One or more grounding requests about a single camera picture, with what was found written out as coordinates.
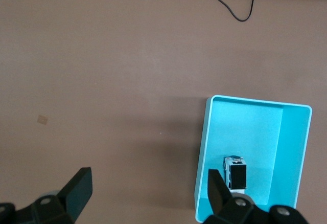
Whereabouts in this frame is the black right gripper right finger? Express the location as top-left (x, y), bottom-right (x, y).
top-left (203, 169), bottom-right (310, 224)

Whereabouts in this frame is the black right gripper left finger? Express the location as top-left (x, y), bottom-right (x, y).
top-left (0, 167), bottom-right (93, 224)

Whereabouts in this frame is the white jeep toy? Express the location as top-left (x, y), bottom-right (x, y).
top-left (224, 155), bottom-right (248, 194)

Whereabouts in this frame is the turquoise plastic bin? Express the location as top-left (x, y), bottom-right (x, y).
top-left (194, 95), bottom-right (313, 222)

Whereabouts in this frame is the thin black looped cable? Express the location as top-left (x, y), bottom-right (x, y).
top-left (211, 0), bottom-right (261, 22)

